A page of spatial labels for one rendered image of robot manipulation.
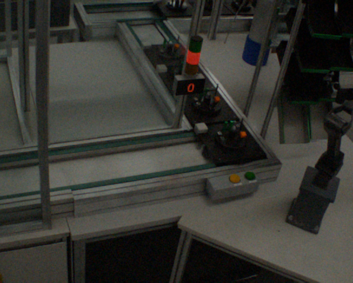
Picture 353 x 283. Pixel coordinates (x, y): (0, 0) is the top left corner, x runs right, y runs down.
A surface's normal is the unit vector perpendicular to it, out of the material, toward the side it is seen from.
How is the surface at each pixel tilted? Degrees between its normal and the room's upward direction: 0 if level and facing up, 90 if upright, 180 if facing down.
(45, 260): 90
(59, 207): 90
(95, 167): 0
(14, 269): 90
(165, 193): 90
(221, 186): 0
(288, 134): 45
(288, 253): 0
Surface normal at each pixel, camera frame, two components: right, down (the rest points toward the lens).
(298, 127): 0.25, -0.09
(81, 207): 0.37, 0.63
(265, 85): 0.14, -0.77
